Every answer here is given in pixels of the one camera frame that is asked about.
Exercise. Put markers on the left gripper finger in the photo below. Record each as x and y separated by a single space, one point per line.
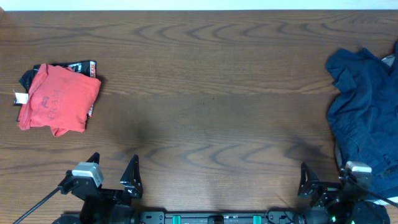
131 179
95 158

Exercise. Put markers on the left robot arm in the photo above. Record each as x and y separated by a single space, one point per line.
102 205

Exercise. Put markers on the red soccer t-shirt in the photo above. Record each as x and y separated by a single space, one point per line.
60 99

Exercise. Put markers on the navy blue shirt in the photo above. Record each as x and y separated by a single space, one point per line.
363 117

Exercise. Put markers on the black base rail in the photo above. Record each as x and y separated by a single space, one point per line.
214 217

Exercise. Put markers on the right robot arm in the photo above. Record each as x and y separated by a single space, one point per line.
345 202

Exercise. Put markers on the folded black printed shirt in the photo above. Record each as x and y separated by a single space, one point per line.
86 67

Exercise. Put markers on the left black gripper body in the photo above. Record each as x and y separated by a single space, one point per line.
112 193

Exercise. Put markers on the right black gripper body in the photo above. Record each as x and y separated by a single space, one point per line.
328 196

